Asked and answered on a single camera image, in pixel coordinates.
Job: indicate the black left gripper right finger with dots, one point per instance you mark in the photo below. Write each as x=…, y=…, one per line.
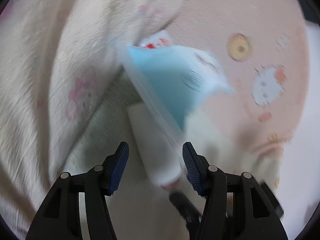
x=237, y=206

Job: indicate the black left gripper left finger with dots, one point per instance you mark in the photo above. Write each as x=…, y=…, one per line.
x=59, y=215

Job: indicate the white paper roll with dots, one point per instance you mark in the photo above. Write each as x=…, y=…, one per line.
x=159, y=158

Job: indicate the blue tissue pack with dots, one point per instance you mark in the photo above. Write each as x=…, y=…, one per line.
x=173, y=82

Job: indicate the white red spout pouch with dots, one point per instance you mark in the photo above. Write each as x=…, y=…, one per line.
x=157, y=40

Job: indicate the black pen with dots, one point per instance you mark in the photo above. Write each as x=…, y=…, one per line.
x=185, y=208

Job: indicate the pink cartoon blanket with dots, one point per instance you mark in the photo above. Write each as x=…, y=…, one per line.
x=261, y=45

